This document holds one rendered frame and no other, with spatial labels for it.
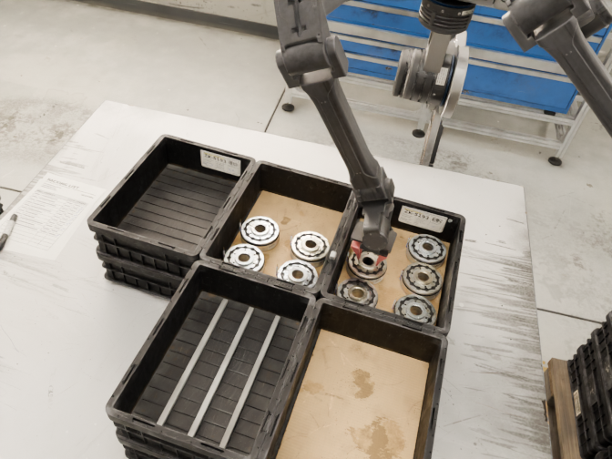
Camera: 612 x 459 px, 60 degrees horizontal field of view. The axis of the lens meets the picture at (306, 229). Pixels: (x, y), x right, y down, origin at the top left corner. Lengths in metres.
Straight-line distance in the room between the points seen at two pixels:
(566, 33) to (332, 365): 0.79
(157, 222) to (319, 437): 0.72
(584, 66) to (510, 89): 2.26
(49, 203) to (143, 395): 0.82
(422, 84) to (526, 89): 1.76
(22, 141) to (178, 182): 1.81
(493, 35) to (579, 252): 1.20
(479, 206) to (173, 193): 1.01
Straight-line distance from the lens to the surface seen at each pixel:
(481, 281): 1.66
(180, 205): 1.54
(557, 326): 2.64
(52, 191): 1.86
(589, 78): 1.00
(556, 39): 0.97
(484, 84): 3.22
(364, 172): 1.12
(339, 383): 1.21
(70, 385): 1.41
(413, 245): 1.46
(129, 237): 1.34
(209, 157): 1.58
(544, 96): 3.29
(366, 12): 3.06
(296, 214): 1.51
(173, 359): 1.24
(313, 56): 0.92
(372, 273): 1.36
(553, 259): 2.91
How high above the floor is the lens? 1.90
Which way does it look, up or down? 46 degrees down
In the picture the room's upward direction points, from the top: 7 degrees clockwise
